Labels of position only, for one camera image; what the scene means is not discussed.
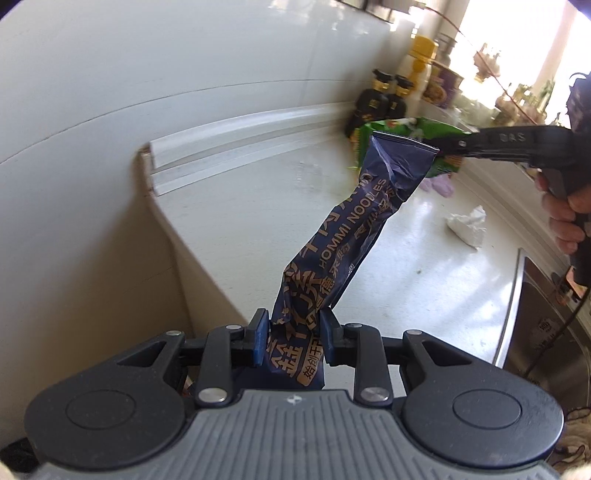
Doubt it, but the dark sauce bottle right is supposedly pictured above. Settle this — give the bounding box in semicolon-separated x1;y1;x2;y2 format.
385;75;414;120

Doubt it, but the white tissue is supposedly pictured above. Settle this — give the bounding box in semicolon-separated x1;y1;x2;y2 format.
446;205;487;250

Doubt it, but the green chips packet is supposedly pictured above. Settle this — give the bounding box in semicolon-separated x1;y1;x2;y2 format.
353;116;475;180

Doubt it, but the glass jar with sprouts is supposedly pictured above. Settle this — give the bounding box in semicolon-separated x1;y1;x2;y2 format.
492;80;555;127

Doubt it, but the red cable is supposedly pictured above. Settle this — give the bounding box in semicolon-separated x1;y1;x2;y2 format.
414;0;541;126

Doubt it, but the dark blue noodle bag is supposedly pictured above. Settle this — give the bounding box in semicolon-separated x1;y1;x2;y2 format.
230;130;440;393

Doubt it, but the hanging garlic bunch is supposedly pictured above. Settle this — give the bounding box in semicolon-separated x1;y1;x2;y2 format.
473;43;500;83

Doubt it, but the steel thermos bottle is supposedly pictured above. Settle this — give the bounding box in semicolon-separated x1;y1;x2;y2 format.
436;33;457;67

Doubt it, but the dark sauce bottle left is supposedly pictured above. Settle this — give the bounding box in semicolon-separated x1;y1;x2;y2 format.
345;69;393;138

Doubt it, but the black garbage bag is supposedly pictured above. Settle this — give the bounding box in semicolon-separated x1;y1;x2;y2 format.
0;438;40;479

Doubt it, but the steel sink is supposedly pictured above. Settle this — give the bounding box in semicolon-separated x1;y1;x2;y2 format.
493;249;590;411

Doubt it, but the dark sauce bottle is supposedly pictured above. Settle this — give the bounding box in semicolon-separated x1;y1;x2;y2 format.
345;69;393;138
385;75;414;120

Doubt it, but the purple food box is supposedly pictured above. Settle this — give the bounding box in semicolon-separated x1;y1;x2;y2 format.
422;63;464;109

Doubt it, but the white bottle yellow cap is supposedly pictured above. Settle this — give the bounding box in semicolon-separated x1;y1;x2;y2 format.
397;35;438;99

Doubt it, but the purple rubber glove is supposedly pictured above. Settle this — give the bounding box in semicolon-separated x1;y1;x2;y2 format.
420;174;455;198

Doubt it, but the person right hand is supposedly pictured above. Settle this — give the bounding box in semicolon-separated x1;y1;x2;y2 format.
535;173;591;255

